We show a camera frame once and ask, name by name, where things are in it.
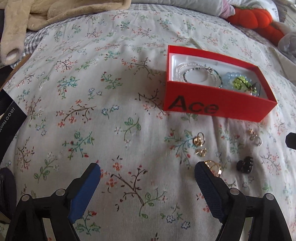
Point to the gold hoop earring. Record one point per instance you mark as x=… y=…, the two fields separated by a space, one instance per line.
x=199 y=140

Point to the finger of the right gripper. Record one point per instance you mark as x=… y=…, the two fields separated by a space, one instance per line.
x=290 y=141

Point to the beige fleece jacket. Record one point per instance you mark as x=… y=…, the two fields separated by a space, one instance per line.
x=20 y=16

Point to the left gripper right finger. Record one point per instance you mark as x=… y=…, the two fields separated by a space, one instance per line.
x=231 y=207

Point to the floral bed sheet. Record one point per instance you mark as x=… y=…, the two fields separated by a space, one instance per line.
x=93 y=91

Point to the green crystal hair clip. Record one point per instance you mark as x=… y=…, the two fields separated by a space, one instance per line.
x=241 y=83

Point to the gold clover brooch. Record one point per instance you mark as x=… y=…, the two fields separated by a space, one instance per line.
x=214 y=167

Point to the orange plush toy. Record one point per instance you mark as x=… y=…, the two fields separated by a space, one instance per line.
x=259 y=20

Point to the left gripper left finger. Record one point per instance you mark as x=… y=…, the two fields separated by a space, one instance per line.
x=62 y=208

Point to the red Ace jewelry box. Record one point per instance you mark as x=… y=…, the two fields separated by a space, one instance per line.
x=200 y=82

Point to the clear plastic bag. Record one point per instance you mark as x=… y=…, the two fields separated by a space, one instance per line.
x=287 y=44

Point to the grey pillow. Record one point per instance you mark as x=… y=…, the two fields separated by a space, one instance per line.
x=215 y=8

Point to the small gold earring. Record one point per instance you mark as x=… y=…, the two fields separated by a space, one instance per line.
x=201 y=152

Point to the black phone box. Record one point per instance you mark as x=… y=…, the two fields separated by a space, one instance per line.
x=12 y=118

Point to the black hair claw clip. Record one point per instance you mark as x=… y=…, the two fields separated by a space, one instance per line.
x=245 y=165

